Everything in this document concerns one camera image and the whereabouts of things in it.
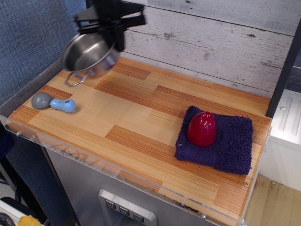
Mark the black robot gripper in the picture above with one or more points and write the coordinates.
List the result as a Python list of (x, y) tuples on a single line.
[(114, 15)]

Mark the stainless steel pot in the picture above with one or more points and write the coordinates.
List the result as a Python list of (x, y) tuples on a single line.
[(88, 57)]

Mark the purple blue cloth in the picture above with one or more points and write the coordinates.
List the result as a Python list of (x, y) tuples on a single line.
[(232, 150)]

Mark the blue and grey toy spoon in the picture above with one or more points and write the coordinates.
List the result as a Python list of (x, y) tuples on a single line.
[(43, 100)]

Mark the red egg-shaped toy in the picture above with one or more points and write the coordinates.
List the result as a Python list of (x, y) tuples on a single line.
[(202, 130)]

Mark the clear acrylic table guard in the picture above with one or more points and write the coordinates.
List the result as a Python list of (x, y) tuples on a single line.
[(141, 154)]

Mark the stainless steel cabinet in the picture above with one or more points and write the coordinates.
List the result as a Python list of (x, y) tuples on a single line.
[(82, 180)]

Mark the grey button control panel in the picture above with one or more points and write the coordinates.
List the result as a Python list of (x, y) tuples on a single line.
[(119, 211)]

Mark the yellow and black object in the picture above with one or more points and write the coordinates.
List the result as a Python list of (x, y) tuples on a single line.
[(6, 220)]

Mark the white side unit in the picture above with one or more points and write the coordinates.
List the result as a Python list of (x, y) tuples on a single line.
[(281, 160)]

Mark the black left vertical post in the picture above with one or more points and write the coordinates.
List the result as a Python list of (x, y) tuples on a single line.
[(90, 4)]

